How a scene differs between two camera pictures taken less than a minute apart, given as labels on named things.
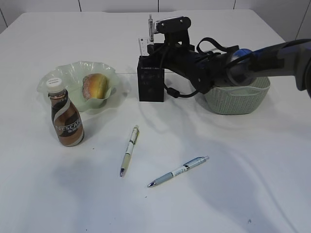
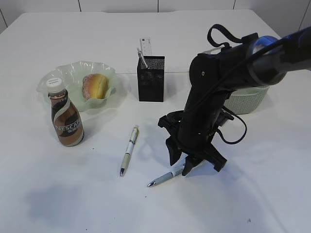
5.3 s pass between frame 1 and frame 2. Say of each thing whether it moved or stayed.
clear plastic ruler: stayed
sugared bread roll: stayed
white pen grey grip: moved
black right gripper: moved
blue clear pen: stayed
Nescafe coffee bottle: stayed
